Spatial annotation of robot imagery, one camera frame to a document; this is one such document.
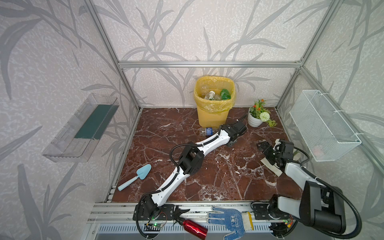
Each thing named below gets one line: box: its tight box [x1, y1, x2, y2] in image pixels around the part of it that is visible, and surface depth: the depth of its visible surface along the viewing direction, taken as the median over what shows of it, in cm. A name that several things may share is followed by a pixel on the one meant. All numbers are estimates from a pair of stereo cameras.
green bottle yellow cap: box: [220, 88, 232, 100], surface depth 98 cm
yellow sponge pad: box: [241, 211, 255, 232], surface depth 72 cm
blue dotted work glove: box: [207, 207, 245, 240], surface depth 72 cm
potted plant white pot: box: [247, 99, 278, 128], surface depth 101 cm
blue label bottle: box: [201, 127, 215, 136], surface depth 101 cm
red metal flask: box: [178, 219, 209, 240], surface depth 68 cm
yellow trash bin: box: [194, 76, 236, 128], surface depth 98 cm
